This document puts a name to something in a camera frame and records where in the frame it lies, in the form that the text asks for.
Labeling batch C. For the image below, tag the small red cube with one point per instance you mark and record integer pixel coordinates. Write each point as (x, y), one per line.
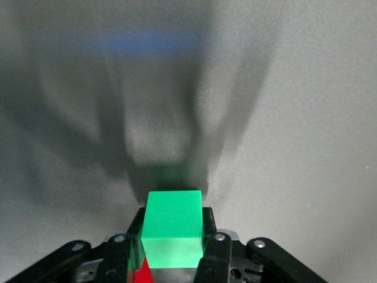
(144, 272)

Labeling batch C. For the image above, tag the small green cube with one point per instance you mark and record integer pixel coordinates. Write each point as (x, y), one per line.
(173, 230)

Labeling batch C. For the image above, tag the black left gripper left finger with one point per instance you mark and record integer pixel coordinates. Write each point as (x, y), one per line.
(115, 259)

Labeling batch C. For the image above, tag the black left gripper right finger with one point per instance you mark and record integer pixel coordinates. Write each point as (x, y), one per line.
(218, 259)

